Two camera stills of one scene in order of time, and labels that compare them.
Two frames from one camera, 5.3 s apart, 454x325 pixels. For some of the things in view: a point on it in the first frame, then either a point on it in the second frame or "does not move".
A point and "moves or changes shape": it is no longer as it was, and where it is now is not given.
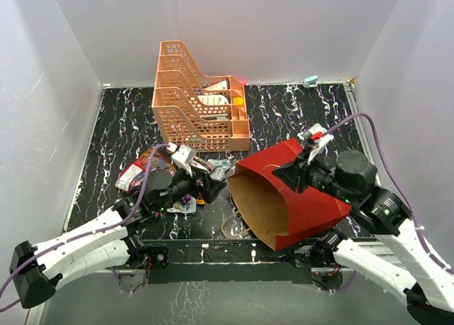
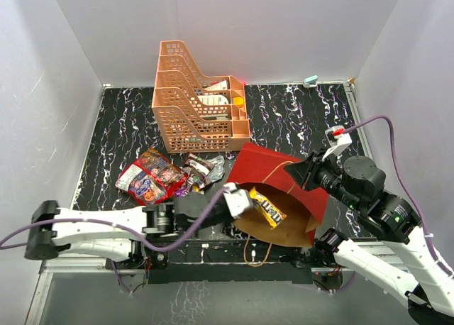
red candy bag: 131,177 does not move
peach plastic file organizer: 206,113 does not move
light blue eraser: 310,79 does not move
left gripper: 210,188 -> 230,219
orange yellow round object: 238,101 does not move
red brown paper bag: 272,206 moves or changes shape
